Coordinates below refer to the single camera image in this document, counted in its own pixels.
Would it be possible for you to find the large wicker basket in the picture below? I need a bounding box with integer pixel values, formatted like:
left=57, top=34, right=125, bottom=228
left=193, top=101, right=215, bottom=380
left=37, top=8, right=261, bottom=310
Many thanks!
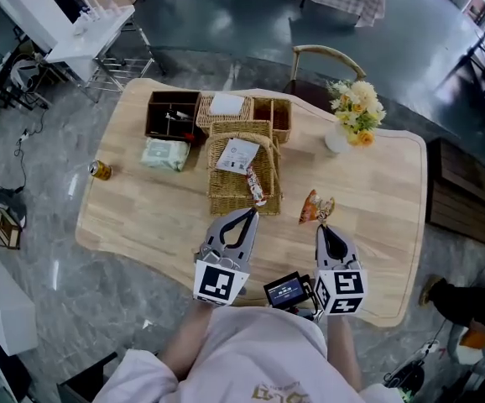
left=206, top=119, right=284, bottom=217

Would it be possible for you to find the white side table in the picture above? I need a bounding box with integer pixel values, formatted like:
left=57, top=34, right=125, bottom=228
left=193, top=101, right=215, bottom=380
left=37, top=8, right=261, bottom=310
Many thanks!
left=44, top=0, right=155, bottom=100

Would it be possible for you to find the person's white shirt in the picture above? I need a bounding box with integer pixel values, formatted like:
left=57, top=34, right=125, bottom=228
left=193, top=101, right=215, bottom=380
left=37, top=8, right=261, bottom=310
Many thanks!
left=93, top=306, right=403, bottom=403

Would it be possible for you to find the person's left forearm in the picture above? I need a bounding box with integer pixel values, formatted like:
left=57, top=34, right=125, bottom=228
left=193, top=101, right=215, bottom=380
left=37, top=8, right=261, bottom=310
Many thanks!
left=158, top=302, right=214, bottom=379

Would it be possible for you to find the small black screen device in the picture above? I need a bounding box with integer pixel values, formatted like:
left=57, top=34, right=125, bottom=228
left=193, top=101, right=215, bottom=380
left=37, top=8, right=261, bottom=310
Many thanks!
left=263, top=271, right=313, bottom=310

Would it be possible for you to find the white jacket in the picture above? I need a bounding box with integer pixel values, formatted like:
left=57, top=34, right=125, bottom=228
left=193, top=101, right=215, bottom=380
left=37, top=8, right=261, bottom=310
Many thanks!
left=9, top=59, right=42, bottom=90

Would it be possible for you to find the white square sachet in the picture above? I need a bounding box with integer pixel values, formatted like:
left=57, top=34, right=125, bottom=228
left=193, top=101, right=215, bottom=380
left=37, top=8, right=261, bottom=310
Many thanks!
left=216, top=138, right=260, bottom=175

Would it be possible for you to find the dark brown organizer box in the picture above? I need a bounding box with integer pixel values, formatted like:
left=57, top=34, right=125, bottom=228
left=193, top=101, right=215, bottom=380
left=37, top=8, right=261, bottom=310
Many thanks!
left=144, top=90, right=203, bottom=141

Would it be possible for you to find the white vase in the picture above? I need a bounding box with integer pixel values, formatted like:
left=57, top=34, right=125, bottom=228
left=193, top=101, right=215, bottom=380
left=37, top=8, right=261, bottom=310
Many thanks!
left=324, top=123, right=351, bottom=154

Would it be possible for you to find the yellow flower bouquet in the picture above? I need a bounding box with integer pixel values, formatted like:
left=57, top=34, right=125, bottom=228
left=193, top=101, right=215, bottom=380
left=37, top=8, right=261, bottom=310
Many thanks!
left=327, top=80, right=387, bottom=148

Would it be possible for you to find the orange candy wrapper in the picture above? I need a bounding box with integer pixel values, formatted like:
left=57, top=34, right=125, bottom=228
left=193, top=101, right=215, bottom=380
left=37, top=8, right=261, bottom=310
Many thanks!
left=298, top=189, right=336, bottom=226

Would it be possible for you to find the green wet wipes pack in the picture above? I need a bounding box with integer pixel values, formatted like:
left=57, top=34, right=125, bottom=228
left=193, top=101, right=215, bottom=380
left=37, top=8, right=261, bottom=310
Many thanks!
left=140, top=136, right=191, bottom=172

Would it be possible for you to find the black floor device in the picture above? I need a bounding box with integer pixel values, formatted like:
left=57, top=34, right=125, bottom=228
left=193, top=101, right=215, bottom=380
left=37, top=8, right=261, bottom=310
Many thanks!
left=383, top=359, right=426, bottom=394

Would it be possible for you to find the dark wooden bench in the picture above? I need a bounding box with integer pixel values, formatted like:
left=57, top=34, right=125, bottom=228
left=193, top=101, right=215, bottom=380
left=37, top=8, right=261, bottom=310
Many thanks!
left=425, top=138, right=485, bottom=249

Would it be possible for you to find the gold drink can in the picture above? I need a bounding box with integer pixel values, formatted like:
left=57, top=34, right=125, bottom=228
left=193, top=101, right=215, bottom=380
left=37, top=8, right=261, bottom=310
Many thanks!
left=88, top=160, right=113, bottom=181

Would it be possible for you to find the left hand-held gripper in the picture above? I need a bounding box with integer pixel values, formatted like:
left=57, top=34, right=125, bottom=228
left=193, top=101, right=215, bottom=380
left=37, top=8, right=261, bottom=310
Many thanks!
left=192, top=207, right=259, bottom=308

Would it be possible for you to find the orange cushion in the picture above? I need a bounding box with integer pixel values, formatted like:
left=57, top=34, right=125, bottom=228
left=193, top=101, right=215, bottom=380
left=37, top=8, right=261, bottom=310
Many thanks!
left=460, top=329, right=485, bottom=350

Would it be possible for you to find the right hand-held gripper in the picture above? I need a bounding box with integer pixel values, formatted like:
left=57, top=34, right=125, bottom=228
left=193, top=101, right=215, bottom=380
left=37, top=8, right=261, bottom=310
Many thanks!
left=312, top=224, right=368, bottom=317

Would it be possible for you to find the white tissue sheet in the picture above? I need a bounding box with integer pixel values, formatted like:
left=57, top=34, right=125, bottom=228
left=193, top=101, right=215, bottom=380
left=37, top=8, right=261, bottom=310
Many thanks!
left=209, top=93, right=246, bottom=116

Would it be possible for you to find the black side stand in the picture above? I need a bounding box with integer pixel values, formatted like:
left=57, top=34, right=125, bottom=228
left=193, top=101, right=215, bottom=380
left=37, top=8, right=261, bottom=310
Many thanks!
left=55, top=352, right=120, bottom=403

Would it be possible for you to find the wicker tissue box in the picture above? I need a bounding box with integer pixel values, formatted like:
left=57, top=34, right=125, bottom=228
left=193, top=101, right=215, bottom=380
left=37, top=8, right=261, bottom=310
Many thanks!
left=195, top=92, right=254, bottom=136

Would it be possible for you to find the grey round pouf bed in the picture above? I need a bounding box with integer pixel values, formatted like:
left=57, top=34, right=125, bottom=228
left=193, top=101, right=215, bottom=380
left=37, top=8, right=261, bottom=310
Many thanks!
left=447, top=325, right=485, bottom=373

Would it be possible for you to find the person's right forearm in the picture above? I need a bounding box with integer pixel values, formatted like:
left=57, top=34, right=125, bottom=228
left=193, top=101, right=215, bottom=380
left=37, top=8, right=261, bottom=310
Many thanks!
left=325, top=315, right=363, bottom=392

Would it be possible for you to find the red striped snack bar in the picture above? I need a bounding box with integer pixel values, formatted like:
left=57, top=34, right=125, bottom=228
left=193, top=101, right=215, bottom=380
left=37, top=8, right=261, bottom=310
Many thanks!
left=245, top=165, right=268, bottom=207

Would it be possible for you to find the wooden armchair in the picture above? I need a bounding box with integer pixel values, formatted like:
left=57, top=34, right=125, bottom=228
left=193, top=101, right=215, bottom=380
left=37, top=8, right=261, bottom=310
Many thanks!
left=283, top=44, right=368, bottom=113

